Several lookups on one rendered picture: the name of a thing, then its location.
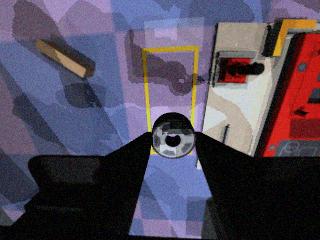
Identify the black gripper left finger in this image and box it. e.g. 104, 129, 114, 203
28, 132, 151, 235

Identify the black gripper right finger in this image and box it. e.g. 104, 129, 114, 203
195, 131, 320, 240

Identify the yellow rectangular outline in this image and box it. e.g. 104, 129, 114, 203
141, 46, 199, 132

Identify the brown rectangular block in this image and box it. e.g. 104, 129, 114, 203
35, 38, 94, 77

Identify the black tyre with grey hub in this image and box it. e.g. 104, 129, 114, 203
150, 112, 196, 159

